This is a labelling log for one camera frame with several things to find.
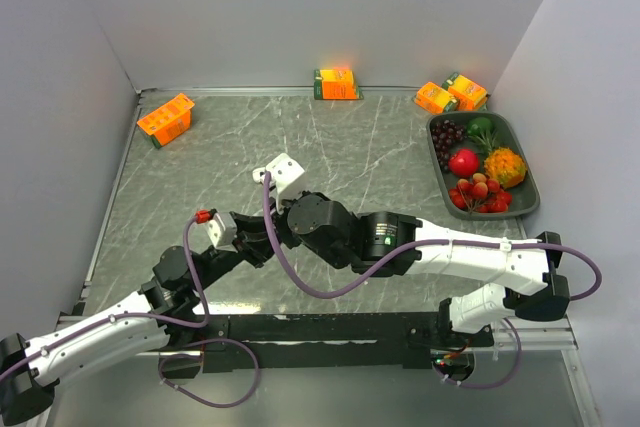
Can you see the red yellow cherry bunch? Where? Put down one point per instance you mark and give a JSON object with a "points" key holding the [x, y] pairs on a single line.
{"points": [[480, 194]]}

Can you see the orange box centre back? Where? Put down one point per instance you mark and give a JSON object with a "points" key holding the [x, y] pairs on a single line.
{"points": [[336, 84]]}

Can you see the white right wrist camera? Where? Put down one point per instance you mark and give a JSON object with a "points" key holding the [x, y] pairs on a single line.
{"points": [[288, 180]]}

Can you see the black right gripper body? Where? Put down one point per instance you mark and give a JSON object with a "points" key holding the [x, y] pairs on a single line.
{"points": [[339, 259]]}

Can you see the orange box right front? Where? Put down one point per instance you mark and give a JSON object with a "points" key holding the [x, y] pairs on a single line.
{"points": [[436, 100]]}

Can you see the dark green fruit tray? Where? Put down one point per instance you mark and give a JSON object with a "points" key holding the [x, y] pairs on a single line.
{"points": [[525, 195]]}

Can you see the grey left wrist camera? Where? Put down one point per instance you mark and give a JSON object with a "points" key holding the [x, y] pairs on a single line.
{"points": [[222, 231]]}

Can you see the red apple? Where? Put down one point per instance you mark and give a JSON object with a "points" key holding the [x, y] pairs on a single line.
{"points": [[464, 163]]}

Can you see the white earbud charging case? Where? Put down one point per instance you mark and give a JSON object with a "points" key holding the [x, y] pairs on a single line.
{"points": [[258, 175]]}

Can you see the orange spiky fruit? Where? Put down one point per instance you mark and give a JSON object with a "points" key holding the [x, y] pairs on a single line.
{"points": [[505, 166]]}

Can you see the dark purple grape bunch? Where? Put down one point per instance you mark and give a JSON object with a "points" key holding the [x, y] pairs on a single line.
{"points": [[446, 135]]}

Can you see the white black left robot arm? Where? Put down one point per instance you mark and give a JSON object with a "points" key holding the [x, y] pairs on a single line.
{"points": [[167, 311]]}

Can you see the orange box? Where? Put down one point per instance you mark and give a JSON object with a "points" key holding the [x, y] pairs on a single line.
{"points": [[336, 84], [470, 95], [167, 122], [436, 100]]}

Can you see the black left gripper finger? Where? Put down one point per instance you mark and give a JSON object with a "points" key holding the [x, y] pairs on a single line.
{"points": [[250, 228], [255, 253]]}

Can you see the orange box far left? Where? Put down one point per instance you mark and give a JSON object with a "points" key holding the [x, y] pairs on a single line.
{"points": [[167, 122]]}

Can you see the orange box right back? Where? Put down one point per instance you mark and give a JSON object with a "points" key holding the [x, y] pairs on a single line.
{"points": [[470, 95]]}

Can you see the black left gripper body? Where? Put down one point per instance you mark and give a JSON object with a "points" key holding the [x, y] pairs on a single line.
{"points": [[217, 264]]}

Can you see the green lime with leaves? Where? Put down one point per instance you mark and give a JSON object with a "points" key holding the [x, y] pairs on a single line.
{"points": [[482, 132]]}

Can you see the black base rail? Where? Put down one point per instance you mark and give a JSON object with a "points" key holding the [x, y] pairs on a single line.
{"points": [[220, 355]]}

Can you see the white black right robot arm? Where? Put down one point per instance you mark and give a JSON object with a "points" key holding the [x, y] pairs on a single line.
{"points": [[518, 278]]}

